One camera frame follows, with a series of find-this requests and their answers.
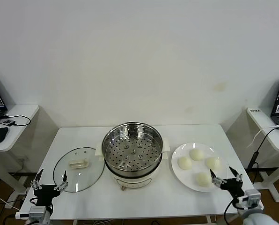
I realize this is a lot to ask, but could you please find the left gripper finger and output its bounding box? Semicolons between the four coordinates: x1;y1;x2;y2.
31;168;44;190
54;170;68;193

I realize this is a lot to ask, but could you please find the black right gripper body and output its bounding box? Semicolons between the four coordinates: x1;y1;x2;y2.
220;178;244;200

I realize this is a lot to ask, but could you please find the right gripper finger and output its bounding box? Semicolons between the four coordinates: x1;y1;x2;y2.
209;168;227;188
228;165;244;183

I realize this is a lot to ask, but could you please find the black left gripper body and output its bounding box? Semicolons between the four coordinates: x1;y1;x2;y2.
34;184;61;206

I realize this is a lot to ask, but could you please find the white steamed baozi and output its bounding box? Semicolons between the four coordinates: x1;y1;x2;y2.
195;172;212;188
189;148;205;162
205;156;222;171
177;156;192;171

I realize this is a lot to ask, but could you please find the round glass pot lid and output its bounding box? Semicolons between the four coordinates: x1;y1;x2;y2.
52;146;105;193

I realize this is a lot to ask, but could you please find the stainless steel steamer basket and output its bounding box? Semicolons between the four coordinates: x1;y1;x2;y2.
95;121;171;175

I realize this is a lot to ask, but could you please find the round white plate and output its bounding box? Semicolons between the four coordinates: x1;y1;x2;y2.
171;142;228;193

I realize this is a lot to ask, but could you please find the small black patterned device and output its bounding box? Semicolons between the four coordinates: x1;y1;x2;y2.
0;119;15;128

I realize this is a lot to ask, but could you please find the white electric cooker pot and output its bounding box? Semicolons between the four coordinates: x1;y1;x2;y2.
104;154;164;192

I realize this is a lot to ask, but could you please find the white side desk with mouse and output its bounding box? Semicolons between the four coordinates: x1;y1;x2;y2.
0;104;40;202

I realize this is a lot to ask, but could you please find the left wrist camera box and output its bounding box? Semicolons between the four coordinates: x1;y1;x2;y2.
29;206;46;220

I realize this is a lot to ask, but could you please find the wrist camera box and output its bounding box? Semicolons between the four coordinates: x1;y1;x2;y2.
29;206;46;220
246;189;262;208

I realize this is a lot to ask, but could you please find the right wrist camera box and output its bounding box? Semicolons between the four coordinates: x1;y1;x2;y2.
246;189;262;208

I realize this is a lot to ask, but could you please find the black cable with adapter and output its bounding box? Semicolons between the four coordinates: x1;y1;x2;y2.
247;126;279;186

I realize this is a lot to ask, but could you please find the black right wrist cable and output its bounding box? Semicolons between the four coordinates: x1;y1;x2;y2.
224;196;248;225

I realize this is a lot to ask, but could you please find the white laptop cable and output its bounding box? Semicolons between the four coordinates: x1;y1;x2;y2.
247;125;279;149

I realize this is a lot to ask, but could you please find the thin black looped cable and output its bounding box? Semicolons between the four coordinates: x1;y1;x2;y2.
1;114;31;127

